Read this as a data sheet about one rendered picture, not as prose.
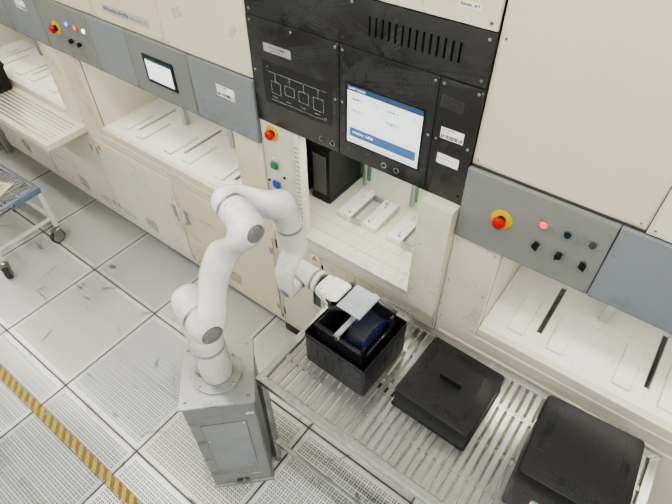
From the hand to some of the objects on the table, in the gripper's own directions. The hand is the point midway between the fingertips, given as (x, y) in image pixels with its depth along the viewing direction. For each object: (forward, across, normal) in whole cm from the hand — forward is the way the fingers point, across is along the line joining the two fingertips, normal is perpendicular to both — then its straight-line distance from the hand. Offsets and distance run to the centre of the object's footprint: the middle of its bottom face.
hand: (355, 304), depth 181 cm
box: (+82, 0, +30) cm, 88 cm away
